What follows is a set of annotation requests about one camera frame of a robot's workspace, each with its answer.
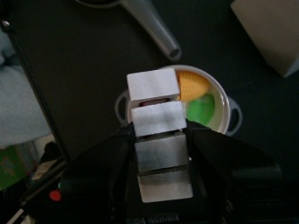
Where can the white sushi roll toy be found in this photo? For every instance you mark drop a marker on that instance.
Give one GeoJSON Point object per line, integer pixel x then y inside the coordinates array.
{"type": "Point", "coordinates": [160, 122]}

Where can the green printed box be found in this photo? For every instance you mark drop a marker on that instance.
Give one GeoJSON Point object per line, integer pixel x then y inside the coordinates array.
{"type": "Point", "coordinates": [10, 166]}

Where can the yellow toy corn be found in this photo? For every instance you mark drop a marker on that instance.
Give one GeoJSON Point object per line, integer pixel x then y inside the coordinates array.
{"type": "Point", "coordinates": [192, 86]}

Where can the beige box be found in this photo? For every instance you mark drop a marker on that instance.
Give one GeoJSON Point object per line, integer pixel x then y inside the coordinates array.
{"type": "Point", "coordinates": [270, 32]}

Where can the white toy pot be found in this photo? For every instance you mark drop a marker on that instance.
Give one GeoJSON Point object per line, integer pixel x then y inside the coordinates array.
{"type": "Point", "coordinates": [220, 99]}

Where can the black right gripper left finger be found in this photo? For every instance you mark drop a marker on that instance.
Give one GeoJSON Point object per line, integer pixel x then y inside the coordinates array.
{"type": "Point", "coordinates": [102, 163]}

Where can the green toy vegetable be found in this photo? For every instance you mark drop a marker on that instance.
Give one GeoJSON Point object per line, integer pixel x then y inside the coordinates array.
{"type": "Point", "coordinates": [202, 109]}

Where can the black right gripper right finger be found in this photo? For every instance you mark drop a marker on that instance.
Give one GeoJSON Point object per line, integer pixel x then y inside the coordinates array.
{"type": "Point", "coordinates": [226, 163]}

